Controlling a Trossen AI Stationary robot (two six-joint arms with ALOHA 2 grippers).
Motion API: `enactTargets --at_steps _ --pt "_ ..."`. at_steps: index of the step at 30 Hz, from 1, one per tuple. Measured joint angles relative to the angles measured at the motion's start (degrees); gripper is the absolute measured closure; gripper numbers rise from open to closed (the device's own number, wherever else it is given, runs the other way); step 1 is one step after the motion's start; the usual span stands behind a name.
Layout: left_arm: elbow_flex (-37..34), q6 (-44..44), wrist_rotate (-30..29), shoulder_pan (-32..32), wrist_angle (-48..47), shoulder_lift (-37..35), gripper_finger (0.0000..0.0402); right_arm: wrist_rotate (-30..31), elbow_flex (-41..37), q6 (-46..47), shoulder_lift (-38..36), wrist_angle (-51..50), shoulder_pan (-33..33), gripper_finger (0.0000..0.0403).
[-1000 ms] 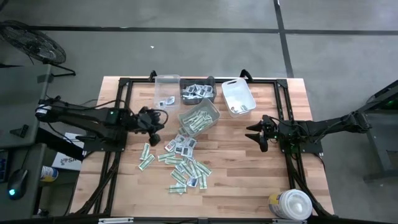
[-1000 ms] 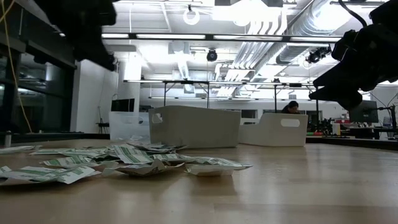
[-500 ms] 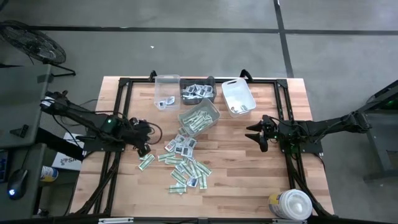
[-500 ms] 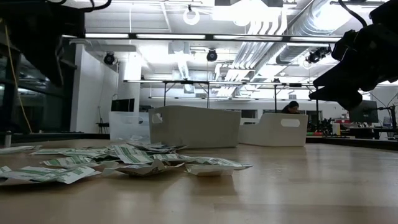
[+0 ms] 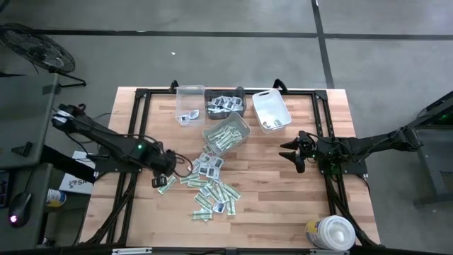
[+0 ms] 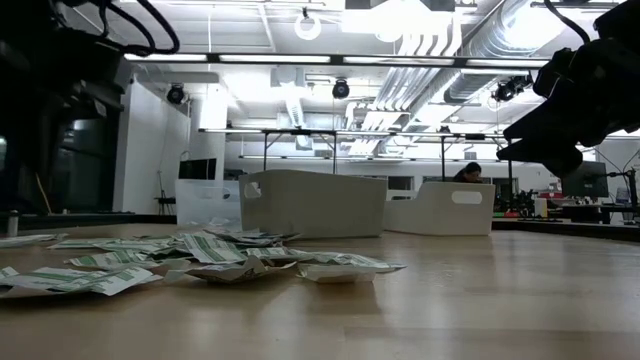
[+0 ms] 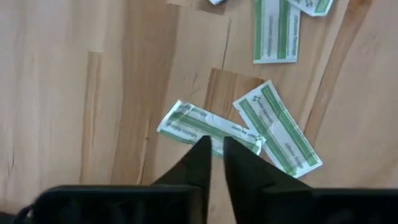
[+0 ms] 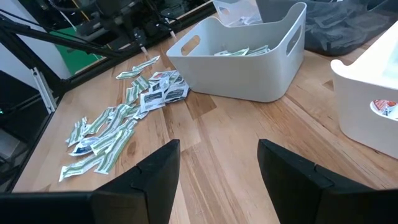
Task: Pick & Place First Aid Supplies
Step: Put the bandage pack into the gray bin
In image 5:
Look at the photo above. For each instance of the clear plastic bin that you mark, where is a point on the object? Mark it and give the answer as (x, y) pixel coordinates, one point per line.
(191, 99)

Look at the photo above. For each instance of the white plastic bin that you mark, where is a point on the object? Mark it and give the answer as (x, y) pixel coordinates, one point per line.
(270, 106)

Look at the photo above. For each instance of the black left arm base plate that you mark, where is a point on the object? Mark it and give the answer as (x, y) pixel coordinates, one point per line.
(117, 168)

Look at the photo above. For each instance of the silver metal bracket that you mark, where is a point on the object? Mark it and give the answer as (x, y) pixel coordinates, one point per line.
(329, 252)
(131, 251)

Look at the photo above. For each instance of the green striped adhesive bandage packet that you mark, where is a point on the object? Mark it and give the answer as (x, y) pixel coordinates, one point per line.
(235, 132)
(209, 149)
(203, 201)
(224, 143)
(213, 192)
(169, 183)
(226, 136)
(197, 183)
(216, 134)
(189, 178)
(230, 206)
(201, 216)
(232, 192)
(223, 191)

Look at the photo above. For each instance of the black computer mouse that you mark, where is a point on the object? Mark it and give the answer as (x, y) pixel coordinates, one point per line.
(21, 209)

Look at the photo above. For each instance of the grey desk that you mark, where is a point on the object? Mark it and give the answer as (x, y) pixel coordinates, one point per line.
(24, 237)

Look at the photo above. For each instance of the white-lidded wipes canister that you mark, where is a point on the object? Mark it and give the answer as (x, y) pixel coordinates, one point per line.
(334, 233)

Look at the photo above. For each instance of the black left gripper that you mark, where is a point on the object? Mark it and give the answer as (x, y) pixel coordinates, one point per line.
(164, 166)

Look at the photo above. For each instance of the grey side table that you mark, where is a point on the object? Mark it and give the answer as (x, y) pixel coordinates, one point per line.
(24, 117)

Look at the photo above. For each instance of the grey plastic bin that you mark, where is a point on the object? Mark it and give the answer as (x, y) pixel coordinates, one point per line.
(209, 136)

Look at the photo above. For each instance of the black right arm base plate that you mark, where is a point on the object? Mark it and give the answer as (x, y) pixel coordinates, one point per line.
(357, 168)

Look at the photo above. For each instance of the black keyboard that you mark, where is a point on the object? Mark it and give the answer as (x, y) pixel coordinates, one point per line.
(3, 187)

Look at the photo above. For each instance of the white cardboard box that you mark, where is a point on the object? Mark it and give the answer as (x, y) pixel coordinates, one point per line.
(76, 184)

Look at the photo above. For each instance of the black floor fan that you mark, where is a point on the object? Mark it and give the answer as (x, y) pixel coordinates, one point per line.
(39, 49)

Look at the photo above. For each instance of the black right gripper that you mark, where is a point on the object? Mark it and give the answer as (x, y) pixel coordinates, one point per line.
(301, 152)

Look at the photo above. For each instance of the black metal cart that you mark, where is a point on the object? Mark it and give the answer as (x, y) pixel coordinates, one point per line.
(435, 170)

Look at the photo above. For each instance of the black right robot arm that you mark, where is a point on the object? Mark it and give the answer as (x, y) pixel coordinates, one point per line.
(371, 143)

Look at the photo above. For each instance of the white blue yellow can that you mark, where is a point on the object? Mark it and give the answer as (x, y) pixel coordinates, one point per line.
(56, 197)

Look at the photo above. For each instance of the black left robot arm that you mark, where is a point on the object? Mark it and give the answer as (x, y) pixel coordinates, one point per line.
(106, 141)

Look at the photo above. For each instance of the black plastic bin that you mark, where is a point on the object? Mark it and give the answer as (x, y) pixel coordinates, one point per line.
(226, 115)

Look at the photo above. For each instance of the black bracket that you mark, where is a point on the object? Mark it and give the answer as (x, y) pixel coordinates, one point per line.
(24, 148)

